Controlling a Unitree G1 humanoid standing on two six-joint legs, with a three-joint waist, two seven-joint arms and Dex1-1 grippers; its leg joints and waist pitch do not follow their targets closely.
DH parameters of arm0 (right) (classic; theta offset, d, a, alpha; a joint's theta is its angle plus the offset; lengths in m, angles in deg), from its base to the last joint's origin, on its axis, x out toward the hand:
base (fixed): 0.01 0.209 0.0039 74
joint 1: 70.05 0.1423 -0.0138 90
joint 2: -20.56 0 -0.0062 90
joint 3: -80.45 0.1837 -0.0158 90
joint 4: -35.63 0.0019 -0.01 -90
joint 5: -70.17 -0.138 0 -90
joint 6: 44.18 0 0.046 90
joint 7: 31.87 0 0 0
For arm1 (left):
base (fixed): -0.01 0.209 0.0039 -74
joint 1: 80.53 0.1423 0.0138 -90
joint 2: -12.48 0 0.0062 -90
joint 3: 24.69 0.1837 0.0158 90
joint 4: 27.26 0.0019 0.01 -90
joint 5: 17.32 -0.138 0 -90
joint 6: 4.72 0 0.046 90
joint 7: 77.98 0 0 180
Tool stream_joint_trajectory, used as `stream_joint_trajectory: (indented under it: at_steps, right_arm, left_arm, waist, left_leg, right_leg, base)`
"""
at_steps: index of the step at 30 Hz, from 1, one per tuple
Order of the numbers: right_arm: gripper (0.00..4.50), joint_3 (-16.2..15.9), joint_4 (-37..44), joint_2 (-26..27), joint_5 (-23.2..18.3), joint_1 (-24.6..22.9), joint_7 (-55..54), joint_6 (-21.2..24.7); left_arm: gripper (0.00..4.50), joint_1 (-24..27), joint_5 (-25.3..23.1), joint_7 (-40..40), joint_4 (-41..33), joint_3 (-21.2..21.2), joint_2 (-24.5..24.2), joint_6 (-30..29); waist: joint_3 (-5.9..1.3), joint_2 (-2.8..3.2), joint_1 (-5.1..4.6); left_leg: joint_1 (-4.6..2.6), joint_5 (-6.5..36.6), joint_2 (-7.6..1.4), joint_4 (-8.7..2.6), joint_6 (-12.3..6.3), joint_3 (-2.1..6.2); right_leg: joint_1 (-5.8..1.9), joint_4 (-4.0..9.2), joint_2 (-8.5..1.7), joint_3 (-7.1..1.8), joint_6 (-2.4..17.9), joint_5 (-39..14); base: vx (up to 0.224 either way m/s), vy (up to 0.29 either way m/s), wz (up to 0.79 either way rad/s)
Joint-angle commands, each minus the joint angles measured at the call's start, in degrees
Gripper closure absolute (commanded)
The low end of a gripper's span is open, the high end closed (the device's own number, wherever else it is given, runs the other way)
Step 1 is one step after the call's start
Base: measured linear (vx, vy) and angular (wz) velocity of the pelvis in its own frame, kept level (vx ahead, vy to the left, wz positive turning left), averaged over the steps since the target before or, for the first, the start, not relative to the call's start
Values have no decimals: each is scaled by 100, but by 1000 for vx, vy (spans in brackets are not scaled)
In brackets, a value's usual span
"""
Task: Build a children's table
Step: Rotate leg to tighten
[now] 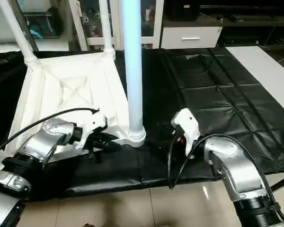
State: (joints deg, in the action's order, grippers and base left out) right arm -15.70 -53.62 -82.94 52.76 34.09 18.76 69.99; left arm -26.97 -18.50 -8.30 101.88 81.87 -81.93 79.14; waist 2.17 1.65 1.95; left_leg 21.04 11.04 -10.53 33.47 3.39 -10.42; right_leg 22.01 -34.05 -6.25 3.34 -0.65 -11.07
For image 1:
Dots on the white plastic table top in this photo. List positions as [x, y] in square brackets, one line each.
[71, 90]

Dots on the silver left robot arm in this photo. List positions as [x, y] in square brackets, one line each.
[47, 142]

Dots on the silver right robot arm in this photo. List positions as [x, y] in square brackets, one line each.
[236, 170]

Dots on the black table mat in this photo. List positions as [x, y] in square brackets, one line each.
[217, 94]

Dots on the white drawer unit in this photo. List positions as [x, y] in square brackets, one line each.
[191, 38]

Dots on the black metal workbench leg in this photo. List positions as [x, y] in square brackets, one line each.
[281, 182]

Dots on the white glass door cabinet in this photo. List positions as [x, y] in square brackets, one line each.
[94, 23]

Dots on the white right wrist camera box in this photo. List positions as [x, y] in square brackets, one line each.
[187, 125]

